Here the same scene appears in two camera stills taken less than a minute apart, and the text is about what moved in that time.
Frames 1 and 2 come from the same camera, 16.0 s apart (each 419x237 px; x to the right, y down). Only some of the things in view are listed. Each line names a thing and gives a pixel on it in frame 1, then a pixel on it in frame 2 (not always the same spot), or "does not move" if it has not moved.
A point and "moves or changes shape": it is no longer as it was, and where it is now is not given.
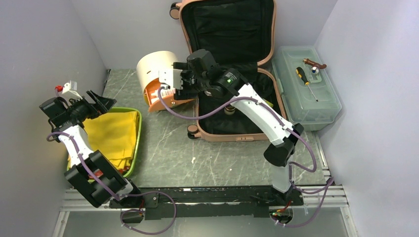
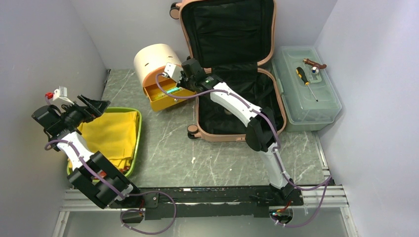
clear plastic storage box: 311,98 does not move
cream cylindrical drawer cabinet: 156,96 moves or changes shape
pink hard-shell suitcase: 239,35 does not move
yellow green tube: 269,103 to 171,91
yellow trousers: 114,135 does not move
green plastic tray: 126,109 does not move
